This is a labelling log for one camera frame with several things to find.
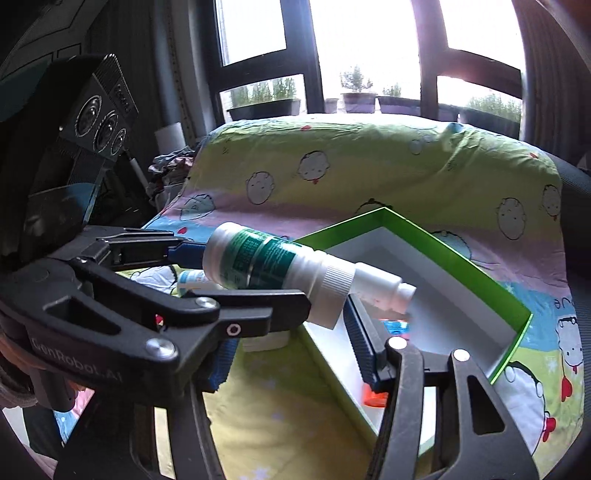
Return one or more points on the pink carton with orange bottle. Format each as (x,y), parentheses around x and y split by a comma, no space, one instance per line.
(396,326)

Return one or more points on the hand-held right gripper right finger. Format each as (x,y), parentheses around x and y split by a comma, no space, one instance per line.
(358,337)

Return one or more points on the grey curtain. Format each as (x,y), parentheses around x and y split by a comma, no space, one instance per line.
(184,69)
(549,69)

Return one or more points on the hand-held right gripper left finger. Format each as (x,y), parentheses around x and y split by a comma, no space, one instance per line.
(221,367)

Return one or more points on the white board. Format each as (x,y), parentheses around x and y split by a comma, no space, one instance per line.
(168,136)

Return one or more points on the grey sofa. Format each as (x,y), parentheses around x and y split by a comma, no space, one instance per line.
(577,221)

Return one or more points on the pile of clothes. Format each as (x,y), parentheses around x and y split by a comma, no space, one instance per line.
(173,168)

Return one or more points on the white plug-in device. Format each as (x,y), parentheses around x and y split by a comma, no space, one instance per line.
(268,341)

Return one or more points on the blue label white bottle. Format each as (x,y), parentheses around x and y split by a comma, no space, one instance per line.
(191,279)

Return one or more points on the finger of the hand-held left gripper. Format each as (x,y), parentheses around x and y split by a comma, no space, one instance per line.
(258,309)
(187,254)

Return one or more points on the dark planter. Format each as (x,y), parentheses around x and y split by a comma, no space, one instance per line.
(399,107)

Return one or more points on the long planter with grass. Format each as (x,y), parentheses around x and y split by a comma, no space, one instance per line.
(489,117)
(263,110)

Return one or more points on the potted shrub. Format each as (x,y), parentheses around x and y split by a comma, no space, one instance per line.
(358,102)

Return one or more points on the green label white bottle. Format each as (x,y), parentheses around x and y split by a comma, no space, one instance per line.
(258,258)

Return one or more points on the cartoon printed blanket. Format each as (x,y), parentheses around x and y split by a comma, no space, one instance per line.
(369,161)

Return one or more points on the green cardboard box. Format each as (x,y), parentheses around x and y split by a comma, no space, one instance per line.
(438,295)

